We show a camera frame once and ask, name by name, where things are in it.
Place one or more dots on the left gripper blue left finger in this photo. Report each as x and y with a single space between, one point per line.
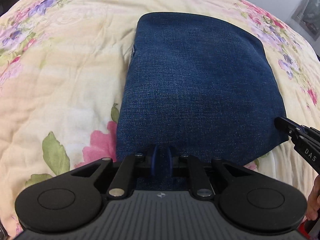
135 172

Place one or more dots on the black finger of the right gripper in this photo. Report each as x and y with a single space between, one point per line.
305 140

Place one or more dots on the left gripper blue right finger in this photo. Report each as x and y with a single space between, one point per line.
188 173

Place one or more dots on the blue denim jeans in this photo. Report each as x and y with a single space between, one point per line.
201 85

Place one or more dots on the person right hand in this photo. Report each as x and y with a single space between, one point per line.
313 201

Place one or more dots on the green cactus print curtain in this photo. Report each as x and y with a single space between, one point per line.
307 16

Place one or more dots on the floral yellow bed quilt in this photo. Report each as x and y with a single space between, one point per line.
63 69

